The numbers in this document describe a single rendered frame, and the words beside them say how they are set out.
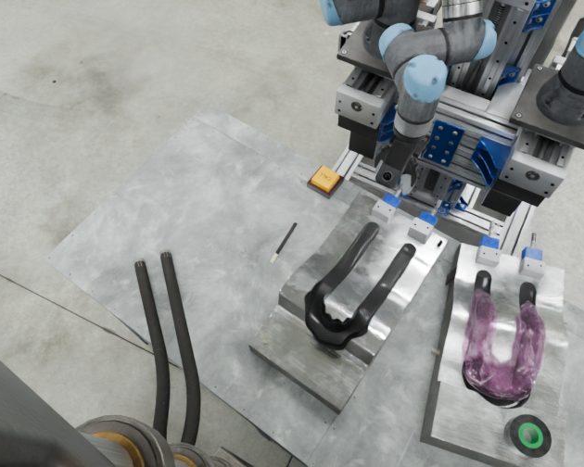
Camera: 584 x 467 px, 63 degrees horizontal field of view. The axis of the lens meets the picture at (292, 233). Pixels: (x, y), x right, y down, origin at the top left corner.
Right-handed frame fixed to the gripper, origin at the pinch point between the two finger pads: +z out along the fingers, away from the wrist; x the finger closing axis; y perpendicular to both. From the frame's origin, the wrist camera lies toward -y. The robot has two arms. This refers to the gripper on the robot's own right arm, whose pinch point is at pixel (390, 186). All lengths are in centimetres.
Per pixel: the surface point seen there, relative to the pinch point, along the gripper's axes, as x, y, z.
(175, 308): 28, -51, 13
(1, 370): -10, -69, -81
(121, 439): -6, -72, -54
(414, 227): -9.2, -1.5, 8.6
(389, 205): -0.7, 1.0, 9.2
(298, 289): 4.9, -32.3, 7.4
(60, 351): 93, -82, 101
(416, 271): -15.1, -9.9, 12.2
